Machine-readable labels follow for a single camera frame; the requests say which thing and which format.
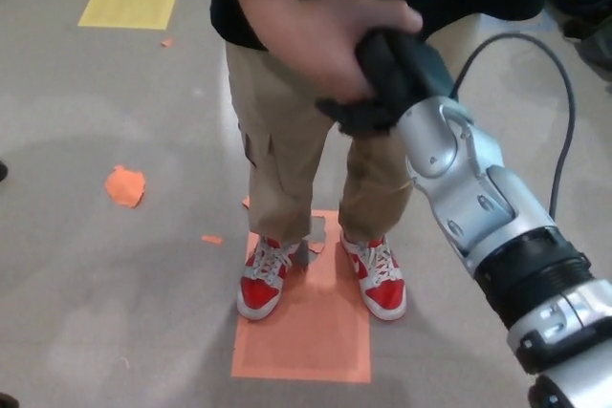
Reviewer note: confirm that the khaki cargo trousers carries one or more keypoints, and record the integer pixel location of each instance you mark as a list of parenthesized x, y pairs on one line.
[(282, 159)]

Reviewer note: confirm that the person's right hand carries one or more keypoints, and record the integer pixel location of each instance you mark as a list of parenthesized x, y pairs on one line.
[(315, 40)]

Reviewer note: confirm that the tiny orange scrap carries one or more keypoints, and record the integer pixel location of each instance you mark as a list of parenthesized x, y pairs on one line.
[(166, 42)]

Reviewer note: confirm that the robot right black hand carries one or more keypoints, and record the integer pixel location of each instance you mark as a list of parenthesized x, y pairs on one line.
[(397, 78)]

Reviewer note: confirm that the person's left red white sneaker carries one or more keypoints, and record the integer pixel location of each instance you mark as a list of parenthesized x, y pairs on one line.
[(382, 291)]

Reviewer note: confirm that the robot right silver arm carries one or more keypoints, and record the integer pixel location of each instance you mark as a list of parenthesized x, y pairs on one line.
[(487, 217)]

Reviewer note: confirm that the dark grey bag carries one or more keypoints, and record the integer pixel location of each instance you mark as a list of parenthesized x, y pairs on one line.
[(595, 40)]

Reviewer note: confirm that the orange rectangular floor sheet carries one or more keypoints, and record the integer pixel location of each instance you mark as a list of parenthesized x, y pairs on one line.
[(311, 341)]

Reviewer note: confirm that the person's red white sneaker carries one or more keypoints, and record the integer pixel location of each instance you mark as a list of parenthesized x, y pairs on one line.
[(382, 291), (260, 291)]

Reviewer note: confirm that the person's right red white sneaker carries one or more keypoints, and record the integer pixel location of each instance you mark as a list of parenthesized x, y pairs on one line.
[(260, 291)]

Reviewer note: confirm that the small flat orange paper scrap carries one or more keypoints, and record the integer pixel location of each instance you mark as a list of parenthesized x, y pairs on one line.
[(212, 239)]

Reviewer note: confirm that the crumpled orange paper piece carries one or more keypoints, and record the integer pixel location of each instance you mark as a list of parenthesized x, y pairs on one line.
[(125, 186)]

